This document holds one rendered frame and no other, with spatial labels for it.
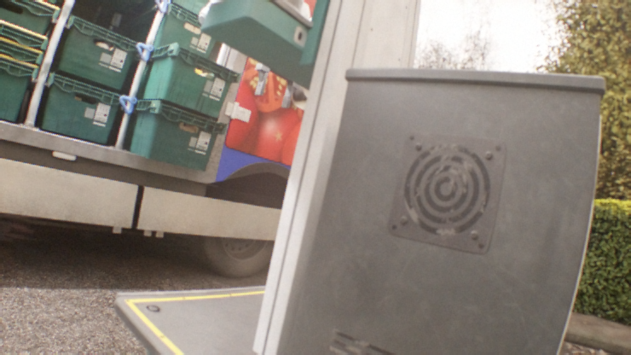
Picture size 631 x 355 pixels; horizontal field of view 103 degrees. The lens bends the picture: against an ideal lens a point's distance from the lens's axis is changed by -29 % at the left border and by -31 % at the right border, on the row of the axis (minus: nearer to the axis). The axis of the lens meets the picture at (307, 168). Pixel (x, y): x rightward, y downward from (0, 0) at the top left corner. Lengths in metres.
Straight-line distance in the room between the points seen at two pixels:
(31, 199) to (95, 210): 0.29
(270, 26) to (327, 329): 0.52
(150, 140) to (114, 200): 0.32
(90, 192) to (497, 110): 1.48
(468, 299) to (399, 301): 0.08
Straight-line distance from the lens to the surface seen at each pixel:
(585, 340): 2.75
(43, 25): 1.71
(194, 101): 1.64
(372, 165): 0.44
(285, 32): 0.69
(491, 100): 0.41
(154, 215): 1.72
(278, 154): 2.15
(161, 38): 1.89
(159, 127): 1.54
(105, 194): 1.60
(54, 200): 1.55
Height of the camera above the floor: 0.66
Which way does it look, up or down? 4 degrees up
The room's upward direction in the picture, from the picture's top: 12 degrees clockwise
